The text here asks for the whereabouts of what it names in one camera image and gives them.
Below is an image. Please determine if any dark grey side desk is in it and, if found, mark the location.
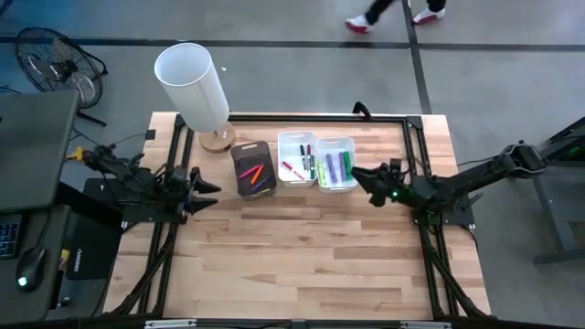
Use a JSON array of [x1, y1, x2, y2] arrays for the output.
[[0, 204, 73, 324]]

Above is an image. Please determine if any black aluminium table frame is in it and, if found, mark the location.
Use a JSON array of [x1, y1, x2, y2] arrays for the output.
[[103, 112, 493, 321]]

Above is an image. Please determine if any red thin marker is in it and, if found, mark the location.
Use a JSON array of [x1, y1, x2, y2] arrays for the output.
[[281, 160, 306, 181]]

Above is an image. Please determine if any dark brown plastic bin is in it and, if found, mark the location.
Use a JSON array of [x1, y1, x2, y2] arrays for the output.
[[230, 140, 279, 201]]

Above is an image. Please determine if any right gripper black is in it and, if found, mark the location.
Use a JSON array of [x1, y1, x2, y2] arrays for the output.
[[350, 157, 412, 209]]

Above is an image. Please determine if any person's shoe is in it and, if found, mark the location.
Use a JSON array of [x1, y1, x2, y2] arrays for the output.
[[345, 14, 375, 36], [410, 6, 447, 27]]

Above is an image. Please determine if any black box with white logo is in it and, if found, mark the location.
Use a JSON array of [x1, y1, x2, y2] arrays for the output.
[[65, 214, 124, 281]]

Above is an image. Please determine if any black clamp handle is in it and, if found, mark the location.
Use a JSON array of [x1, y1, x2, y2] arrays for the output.
[[351, 101, 374, 121]]

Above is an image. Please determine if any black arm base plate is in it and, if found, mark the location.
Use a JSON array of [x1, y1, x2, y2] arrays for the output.
[[83, 176, 188, 225], [409, 189, 476, 226]]

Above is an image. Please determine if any grey monitor back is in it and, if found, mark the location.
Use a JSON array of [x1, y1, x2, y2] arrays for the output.
[[0, 90, 81, 212]]

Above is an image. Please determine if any backlit black keyboard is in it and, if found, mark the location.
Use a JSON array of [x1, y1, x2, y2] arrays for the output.
[[0, 213, 23, 260]]

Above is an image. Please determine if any black computer mouse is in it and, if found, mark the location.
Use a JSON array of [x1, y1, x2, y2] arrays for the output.
[[15, 246, 48, 293]]

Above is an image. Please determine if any dark metal stand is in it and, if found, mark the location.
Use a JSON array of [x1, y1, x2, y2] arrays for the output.
[[532, 116, 585, 266]]

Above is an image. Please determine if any white plastic bin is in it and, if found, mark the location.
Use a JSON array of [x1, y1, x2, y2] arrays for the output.
[[314, 135, 358, 194], [277, 131, 319, 188]]

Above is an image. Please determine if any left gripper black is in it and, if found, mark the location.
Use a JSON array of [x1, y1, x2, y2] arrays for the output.
[[171, 164, 223, 218]]

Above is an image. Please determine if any black floor fan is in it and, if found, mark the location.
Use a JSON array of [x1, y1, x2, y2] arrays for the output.
[[13, 26, 110, 128]]

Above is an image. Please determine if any silver edge bracket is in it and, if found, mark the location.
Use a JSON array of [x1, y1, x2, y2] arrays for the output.
[[144, 319, 197, 329], [399, 321, 452, 329]]

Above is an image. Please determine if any white lamp with wooden base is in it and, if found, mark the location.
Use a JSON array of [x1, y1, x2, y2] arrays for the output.
[[154, 42, 238, 154]]

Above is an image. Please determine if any lavender highlighter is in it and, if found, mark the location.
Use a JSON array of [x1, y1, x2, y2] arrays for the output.
[[325, 153, 338, 185]]

